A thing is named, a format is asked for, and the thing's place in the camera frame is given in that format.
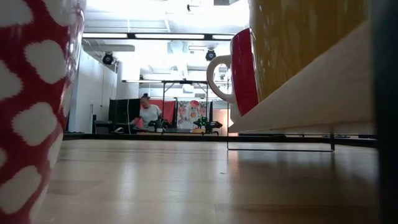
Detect red mug white handle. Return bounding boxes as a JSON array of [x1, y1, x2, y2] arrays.
[[206, 27, 261, 118]]

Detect yellow mug white inside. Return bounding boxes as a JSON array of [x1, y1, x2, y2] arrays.
[[248, 0, 369, 102]]

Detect red mug white dots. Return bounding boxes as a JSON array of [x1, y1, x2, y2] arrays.
[[0, 0, 85, 224]]

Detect floral banner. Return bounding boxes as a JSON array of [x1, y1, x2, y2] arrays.
[[176, 100, 208, 130]]

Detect red curtain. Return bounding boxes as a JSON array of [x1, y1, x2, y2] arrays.
[[136, 99, 177, 129]]

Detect person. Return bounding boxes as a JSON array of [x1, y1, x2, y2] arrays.
[[132, 93, 163, 131]]

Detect black partition panel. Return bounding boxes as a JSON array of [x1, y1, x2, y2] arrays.
[[108, 98, 141, 133]]

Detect wooden shelf black legs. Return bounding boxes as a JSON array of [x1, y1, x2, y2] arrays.
[[226, 0, 398, 224]]

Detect black station frame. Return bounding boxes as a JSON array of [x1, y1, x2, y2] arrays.
[[161, 80, 210, 131]]

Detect black table frame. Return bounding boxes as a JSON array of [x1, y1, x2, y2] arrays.
[[63, 133, 379, 149]]

